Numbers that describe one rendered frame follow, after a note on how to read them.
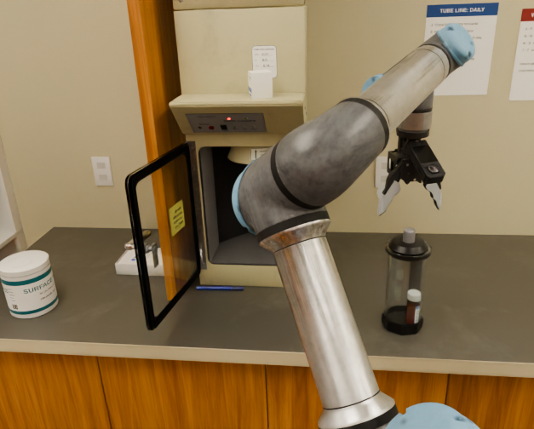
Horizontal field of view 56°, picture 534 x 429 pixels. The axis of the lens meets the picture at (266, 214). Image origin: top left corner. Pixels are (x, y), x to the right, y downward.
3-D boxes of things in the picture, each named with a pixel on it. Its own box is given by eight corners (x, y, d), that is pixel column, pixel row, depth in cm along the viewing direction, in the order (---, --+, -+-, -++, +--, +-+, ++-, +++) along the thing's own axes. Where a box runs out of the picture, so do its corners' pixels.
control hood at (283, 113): (184, 132, 134) (180, 94, 130) (306, 131, 130) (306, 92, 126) (171, 143, 123) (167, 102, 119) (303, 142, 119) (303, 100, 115)
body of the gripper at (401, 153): (415, 172, 122) (419, 122, 118) (431, 183, 114) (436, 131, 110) (385, 174, 121) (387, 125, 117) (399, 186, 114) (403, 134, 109)
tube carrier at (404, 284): (414, 306, 135) (420, 234, 127) (431, 330, 125) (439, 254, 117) (375, 311, 134) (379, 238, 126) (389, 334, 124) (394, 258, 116)
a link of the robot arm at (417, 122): (439, 111, 108) (402, 115, 107) (436, 133, 110) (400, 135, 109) (423, 105, 115) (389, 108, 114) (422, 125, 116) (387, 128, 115)
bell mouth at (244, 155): (233, 147, 153) (232, 129, 151) (290, 147, 151) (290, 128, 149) (221, 164, 137) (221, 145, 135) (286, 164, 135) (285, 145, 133)
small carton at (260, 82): (249, 95, 124) (247, 71, 122) (268, 94, 125) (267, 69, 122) (252, 99, 119) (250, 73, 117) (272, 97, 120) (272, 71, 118)
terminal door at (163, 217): (201, 273, 148) (188, 140, 133) (150, 334, 121) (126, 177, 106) (198, 272, 148) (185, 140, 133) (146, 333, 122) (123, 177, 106)
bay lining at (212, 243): (224, 228, 171) (216, 126, 157) (300, 230, 168) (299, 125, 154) (208, 262, 149) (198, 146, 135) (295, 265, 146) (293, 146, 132)
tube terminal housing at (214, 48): (216, 247, 175) (197, 9, 145) (309, 249, 171) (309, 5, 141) (199, 284, 152) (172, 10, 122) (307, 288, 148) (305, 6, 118)
